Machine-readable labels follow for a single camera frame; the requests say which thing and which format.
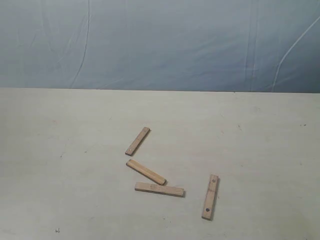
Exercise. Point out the wooden stick with holes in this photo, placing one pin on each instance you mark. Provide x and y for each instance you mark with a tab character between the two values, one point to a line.
210	198

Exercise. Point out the blue-grey backdrop cloth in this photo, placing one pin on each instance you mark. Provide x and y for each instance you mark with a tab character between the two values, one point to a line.
169	45

